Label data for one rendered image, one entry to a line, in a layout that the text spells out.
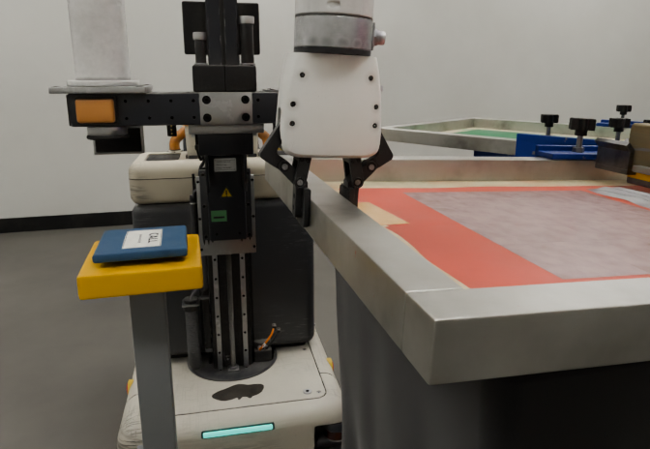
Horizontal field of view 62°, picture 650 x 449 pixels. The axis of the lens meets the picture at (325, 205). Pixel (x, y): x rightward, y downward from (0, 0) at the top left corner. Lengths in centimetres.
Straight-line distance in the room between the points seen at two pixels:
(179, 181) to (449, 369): 136
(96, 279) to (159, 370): 16
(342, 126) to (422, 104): 425
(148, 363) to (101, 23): 60
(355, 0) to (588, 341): 34
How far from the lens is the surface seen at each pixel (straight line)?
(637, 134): 100
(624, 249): 61
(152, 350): 70
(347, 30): 51
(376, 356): 67
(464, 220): 64
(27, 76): 445
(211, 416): 155
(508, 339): 31
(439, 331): 29
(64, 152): 445
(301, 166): 53
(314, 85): 51
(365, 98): 53
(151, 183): 161
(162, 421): 75
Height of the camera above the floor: 116
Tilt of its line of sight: 14 degrees down
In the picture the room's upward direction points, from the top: straight up
